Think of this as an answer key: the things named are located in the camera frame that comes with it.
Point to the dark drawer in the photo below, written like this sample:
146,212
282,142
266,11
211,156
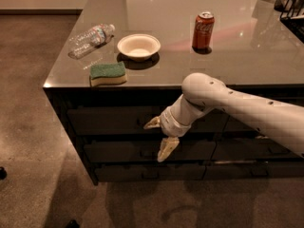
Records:
240,149
147,151
260,170
233,124
125,120
150,172

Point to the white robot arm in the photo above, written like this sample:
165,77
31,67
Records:
281,122

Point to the green yellow sponge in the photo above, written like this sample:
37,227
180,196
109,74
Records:
107,74

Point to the black object on floor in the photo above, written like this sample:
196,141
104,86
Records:
73,224
3,173

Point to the white paper bowl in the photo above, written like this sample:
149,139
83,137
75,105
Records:
139,47

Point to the dark drawer cabinet counter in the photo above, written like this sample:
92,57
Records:
251,51

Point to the black object on floor bottom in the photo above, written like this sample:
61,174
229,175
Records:
73,224

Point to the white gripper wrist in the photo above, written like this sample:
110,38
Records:
173,123

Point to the black object on floor left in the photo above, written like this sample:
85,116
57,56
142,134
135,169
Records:
3,173

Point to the red cola can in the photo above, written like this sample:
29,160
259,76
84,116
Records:
203,31

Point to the black wire rack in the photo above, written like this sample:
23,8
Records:
292,16

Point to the clear plastic water bottle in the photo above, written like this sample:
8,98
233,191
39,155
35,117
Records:
86,42

